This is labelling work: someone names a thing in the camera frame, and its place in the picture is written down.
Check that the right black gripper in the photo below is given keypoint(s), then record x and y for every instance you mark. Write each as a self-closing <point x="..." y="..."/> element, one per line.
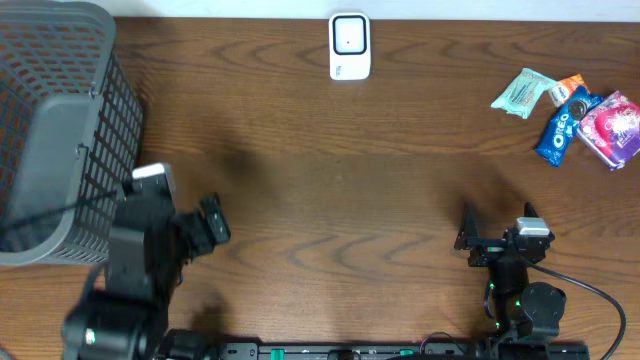
<point x="493" y="242"/>

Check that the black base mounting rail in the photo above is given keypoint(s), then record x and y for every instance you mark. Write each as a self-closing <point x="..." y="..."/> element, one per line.
<point x="434" y="349"/>

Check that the blue Oreo cookie pack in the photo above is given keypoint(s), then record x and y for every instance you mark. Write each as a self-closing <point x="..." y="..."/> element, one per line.
<point x="562" y="127"/>

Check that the red purple snack packet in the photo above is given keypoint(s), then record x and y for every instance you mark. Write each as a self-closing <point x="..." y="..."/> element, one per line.
<point x="611" y="130"/>

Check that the white barcode scanner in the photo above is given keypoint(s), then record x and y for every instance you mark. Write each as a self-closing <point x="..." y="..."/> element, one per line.
<point x="349" y="35"/>

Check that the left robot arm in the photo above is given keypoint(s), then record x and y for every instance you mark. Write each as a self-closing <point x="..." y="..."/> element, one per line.
<point x="122" y="312"/>

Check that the teal wet wipes pack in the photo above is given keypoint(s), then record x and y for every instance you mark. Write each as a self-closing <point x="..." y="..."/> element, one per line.
<point x="522" y="94"/>

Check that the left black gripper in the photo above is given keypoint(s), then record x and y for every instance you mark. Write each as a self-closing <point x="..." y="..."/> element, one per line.
<point x="201" y="230"/>

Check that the grey plastic mesh basket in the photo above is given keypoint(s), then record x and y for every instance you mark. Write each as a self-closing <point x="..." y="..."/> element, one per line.
<point x="71" y="129"/>

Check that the small orange tissue pack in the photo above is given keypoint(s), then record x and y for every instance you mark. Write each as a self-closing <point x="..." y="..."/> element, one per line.
<point x="562" y="91"/>

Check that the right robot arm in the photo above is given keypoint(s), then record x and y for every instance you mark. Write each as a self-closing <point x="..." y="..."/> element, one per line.
<point x="526" y="314"/>

